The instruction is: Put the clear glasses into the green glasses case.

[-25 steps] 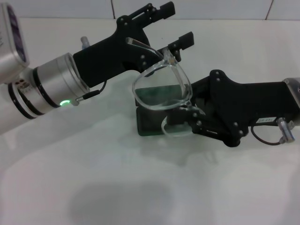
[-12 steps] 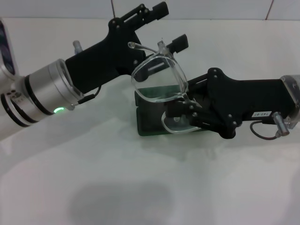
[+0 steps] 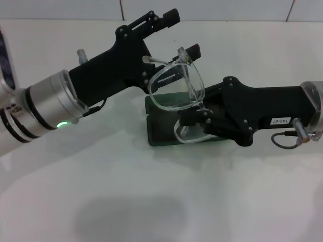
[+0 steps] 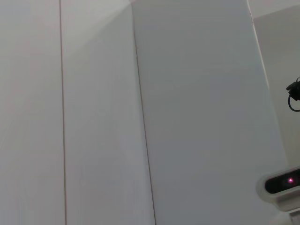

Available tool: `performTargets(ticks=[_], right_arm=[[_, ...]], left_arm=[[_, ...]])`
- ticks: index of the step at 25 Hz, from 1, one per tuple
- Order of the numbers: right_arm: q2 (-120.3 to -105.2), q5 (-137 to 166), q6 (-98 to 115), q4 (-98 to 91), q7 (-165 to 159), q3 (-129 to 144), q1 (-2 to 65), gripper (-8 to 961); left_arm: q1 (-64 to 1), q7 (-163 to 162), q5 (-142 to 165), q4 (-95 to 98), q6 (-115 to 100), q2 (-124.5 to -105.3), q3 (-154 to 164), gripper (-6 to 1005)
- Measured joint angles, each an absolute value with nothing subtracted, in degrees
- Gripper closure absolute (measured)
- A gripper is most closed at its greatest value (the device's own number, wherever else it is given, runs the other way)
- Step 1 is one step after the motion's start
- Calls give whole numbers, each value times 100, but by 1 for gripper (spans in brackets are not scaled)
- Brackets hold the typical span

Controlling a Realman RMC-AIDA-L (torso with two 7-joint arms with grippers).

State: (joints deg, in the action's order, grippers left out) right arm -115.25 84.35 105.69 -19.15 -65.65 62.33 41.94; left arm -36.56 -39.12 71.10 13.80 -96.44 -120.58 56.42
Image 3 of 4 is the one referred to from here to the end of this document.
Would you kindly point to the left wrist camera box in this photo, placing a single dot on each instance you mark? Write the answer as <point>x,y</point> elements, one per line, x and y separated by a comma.
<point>6,63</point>

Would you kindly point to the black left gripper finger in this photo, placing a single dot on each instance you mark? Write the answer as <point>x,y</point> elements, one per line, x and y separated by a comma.
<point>195,52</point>

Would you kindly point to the green glasses case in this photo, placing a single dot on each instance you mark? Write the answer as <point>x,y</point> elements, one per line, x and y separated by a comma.
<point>161,133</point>

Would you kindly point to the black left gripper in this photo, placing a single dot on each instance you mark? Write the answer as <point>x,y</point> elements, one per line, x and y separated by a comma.
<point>108,70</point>

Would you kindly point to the silver left flange stud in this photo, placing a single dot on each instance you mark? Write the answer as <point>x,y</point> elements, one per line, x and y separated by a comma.
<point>81,55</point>

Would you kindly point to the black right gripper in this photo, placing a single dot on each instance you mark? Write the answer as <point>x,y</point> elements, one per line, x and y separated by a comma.
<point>267,108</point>

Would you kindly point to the clear white glasses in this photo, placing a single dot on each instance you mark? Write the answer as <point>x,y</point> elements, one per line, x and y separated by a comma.
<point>193,90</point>

